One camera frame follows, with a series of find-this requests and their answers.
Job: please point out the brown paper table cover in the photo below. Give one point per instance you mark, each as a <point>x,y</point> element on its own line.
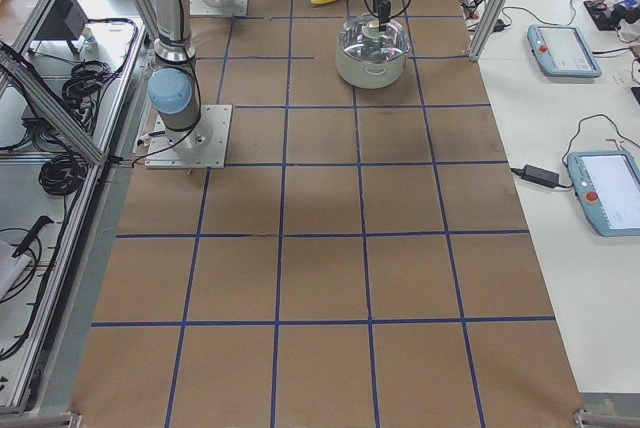
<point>362,260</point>

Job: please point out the pale green cooking pot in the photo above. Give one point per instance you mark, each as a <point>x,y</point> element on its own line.
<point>369,75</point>

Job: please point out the blue teach pendant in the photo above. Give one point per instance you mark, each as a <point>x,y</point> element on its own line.
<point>606,184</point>
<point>562,52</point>

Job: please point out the near blue teach pendant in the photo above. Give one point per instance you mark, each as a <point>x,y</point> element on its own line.
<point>606,184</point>

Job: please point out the black power adapter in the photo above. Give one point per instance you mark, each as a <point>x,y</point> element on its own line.
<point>540,176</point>

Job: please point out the glass pot lid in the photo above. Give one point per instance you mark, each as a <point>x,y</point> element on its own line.
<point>363,39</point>

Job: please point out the far blue teach pendant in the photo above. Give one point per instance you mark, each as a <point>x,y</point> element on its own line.
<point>562,52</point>

